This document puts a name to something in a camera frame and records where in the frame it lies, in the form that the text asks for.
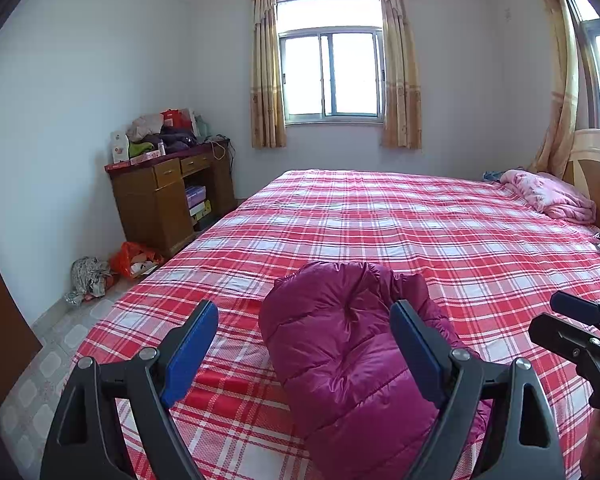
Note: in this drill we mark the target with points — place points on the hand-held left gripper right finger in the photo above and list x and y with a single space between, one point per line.
415 350

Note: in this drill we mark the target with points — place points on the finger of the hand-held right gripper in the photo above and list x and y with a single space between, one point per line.
555 332
575 307

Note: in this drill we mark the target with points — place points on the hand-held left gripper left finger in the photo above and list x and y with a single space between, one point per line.
192 350

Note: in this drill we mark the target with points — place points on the purple puffer jacket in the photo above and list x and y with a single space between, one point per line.
340 350

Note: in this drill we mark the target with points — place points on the pile of clothes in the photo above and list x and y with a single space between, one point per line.
172 140

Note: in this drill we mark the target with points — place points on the red plastic bag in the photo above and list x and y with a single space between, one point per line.
130 257

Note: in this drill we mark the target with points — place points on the pink folded quilt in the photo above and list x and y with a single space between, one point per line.
555 197

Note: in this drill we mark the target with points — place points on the grey crumpled bag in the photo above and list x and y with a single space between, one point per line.
87 277

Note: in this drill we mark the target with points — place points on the wooden headboard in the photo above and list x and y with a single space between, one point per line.
595 175

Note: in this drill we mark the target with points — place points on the bed with red plaid sheet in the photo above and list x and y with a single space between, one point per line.
380 220

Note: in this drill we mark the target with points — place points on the white cardboard box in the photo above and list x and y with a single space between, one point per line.
200 208

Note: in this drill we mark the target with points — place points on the brown wooden desk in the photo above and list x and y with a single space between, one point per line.
145 215

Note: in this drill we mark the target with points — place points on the purple cardboard box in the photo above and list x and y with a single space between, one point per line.
196 196

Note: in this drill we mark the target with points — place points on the blue cloth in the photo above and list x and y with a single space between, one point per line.
491 176

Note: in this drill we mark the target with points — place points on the brown wooden door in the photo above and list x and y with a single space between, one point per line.
0 335

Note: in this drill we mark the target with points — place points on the yellow floral curtain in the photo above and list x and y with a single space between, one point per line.
560 110
266 85
400 85

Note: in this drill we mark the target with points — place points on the lime green cloth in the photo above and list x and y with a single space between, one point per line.
140 149

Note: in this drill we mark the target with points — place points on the white printed box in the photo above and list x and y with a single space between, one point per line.
119 146

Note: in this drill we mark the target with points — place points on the pale green bag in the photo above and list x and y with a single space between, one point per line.
202 125

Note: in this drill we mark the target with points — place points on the red gift bag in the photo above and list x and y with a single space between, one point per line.
172 119

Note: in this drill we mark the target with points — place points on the small sliding window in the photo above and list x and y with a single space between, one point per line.
330 75

